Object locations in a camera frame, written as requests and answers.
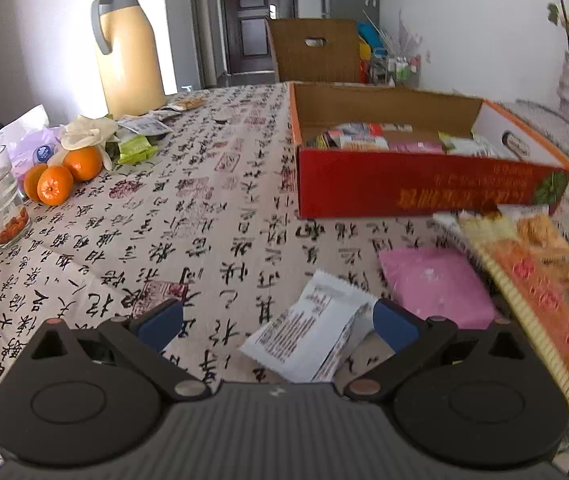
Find yellow orange striped snack packet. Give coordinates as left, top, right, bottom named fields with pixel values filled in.
left=457, top=210, right=569, bottom=431

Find cream thermos jug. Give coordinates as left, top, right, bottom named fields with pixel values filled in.
left=90, top=0, right=168, bottom=120

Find cream rubber gloves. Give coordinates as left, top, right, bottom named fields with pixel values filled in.
left=47, top=115, right=120, bottom=171

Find white black sachet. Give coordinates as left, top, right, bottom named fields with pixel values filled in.
left=117, top=110, right=175, bottom=136

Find white printed snack packet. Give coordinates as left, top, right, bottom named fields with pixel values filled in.
left=239, top=270, right=380, bottom=383

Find small cracker snack packet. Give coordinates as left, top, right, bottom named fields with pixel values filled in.
left=514, top=212, right=569, bottom=261

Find white purple plastic bag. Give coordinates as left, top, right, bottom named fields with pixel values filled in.
left=0, top=105, right=65, bottom=176

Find yellow red bag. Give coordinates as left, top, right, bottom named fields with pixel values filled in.
left=358, top=42, right=372, bottom=83

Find dark brown entrance door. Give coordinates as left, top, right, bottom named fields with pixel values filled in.
left=218, top=0, right=299, bottom=75

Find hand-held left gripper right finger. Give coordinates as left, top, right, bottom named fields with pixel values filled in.
left=344, top=299, right=527, bottom=403

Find red cardboard box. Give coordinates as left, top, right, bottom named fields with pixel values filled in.
left=288, top=81, right=569, bottom=220

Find blue plastic item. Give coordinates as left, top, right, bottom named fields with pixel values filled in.
left=357, top=22, right=390, bottom=53

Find pink snack packet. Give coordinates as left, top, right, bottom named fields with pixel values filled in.
left=389, top=140, right=445, bottom=155
left=378, top=247, right=500, bottom=331

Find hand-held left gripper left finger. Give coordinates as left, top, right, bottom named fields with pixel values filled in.
left=27, top=299, right=212, bottom=402

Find pink feathery decoration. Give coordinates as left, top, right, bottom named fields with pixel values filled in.
left=391, top=10, right=422, bottom=56

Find metal storage cart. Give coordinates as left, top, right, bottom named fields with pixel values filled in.
left=369, top=52, right=422, bottom=88

